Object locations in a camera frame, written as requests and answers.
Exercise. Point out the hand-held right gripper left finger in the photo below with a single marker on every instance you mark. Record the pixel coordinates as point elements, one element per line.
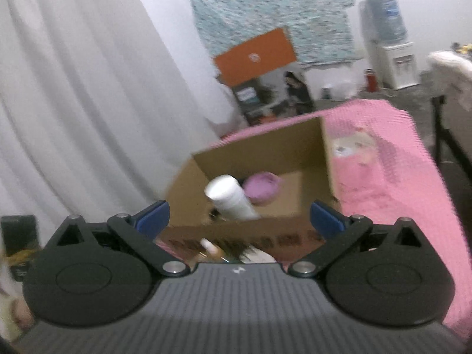
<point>153,219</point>

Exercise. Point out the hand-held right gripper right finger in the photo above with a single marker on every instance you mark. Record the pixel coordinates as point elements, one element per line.
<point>326,221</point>

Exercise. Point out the clear dropper bottle green label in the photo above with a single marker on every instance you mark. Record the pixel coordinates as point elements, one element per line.
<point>212,250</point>

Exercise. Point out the white charger plug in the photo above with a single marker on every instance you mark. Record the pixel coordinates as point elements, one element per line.
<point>256,255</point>

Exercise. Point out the white plastic jar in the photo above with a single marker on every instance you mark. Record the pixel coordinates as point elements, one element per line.
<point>230,199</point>

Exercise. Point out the brown cardboard box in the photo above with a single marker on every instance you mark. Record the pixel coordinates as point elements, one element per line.
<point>258,147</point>

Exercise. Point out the purple plastic bowl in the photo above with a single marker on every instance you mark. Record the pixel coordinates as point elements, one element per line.
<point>261,188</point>

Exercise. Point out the pink printed packet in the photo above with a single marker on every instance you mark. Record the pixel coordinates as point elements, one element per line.
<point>354,149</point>

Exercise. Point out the pink checkered tablecloth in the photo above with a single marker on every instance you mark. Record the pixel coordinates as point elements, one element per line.
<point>398,191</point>

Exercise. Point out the white plastic bag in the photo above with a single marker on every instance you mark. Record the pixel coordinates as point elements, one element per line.
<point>337,91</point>

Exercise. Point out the black box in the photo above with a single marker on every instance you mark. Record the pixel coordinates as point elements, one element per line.
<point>18,232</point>

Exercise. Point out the white curtain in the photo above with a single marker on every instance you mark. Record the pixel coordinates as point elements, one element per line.
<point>73,99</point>

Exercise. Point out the black stand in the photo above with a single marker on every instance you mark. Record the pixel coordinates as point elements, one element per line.
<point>438,129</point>

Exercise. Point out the red thermos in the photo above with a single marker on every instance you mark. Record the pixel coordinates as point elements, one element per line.
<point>371,80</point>

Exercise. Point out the white water dispenser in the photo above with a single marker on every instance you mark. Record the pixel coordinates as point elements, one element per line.
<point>396,66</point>

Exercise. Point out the orange board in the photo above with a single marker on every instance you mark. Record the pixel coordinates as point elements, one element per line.
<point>258,55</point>

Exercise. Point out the blue water jug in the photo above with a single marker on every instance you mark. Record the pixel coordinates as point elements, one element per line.
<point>385,14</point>

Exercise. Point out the teal mosaic wall hanging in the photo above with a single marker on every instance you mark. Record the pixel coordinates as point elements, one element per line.
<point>265,7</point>

